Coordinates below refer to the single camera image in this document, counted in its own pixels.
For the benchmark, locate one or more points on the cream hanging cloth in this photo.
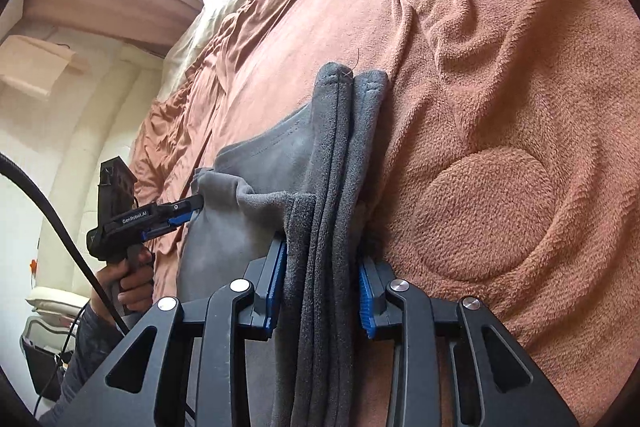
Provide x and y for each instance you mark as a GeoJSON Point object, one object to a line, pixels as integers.
{"type": "Point", "coordinates": [30, 67]}

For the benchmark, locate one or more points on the small orange toy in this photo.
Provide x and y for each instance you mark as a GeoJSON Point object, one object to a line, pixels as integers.
{"type": "Point", "coordinates": [32, 265]}

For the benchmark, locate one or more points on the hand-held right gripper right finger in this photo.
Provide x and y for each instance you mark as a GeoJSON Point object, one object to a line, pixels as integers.
{"type": "Point", "coordinates": [365, 307]}

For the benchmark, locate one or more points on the cream padded headboard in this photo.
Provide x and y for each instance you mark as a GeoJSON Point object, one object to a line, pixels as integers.
{"type": "Point", "coordinates": [85, 132]}

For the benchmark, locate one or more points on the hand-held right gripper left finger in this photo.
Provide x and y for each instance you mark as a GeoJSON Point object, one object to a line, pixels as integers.
{"type": "Point", "coordinates": [276, 287]}

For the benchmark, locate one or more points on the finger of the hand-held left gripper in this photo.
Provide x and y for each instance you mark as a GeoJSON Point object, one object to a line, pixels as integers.
{"type": "Point", "coordinates": [177, 206]}
{"type": "Point", "coordinates": [172, 223]}

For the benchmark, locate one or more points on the pink curtain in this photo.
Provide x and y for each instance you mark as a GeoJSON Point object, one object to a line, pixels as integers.
{"type": "Point", "coordinates": [110, 2]}

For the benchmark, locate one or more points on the person's left hand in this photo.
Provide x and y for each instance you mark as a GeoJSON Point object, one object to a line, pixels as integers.
{"type": "Point", "coordinates": [135, 287]}

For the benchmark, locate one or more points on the orange-brown blanket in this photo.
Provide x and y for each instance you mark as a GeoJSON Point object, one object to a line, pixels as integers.
{"type": "Point", "coordinates": [500, 82]}

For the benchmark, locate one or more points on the grey t-shirt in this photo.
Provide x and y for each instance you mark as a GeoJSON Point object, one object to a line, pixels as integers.
{"type": "Point", "coordinates": [260, 157]}

